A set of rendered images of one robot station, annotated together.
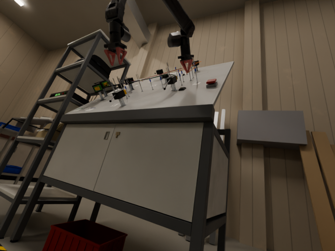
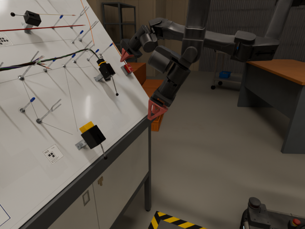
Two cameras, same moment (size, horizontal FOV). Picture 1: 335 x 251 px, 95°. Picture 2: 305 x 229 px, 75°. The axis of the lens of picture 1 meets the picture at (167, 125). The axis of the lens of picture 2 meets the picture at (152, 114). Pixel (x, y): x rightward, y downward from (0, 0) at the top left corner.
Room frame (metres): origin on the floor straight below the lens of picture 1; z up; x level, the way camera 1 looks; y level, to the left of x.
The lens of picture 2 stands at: (0.76, 0.97, 1.32)
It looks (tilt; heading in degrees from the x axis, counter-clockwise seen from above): 23 degrees down; 262
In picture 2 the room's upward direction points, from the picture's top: straight up
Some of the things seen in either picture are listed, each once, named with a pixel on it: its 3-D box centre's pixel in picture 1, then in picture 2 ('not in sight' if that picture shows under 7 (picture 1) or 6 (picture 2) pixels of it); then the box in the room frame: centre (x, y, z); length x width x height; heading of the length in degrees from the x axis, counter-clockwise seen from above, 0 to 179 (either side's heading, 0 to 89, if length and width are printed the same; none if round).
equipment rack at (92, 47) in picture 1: (70, 120); not in sight; (1.56, 1.01, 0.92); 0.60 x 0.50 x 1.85; 59
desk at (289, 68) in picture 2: not in sight; (287, 97); (-1.50, -1.41, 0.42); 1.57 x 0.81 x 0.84; 79
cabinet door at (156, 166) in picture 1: (144, 159); (127, 171); (0.77, 0.08, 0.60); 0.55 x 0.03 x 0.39; 59
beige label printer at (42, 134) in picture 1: (63, 134); not in sight; (1.45, 0.94, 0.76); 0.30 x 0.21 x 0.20; 152
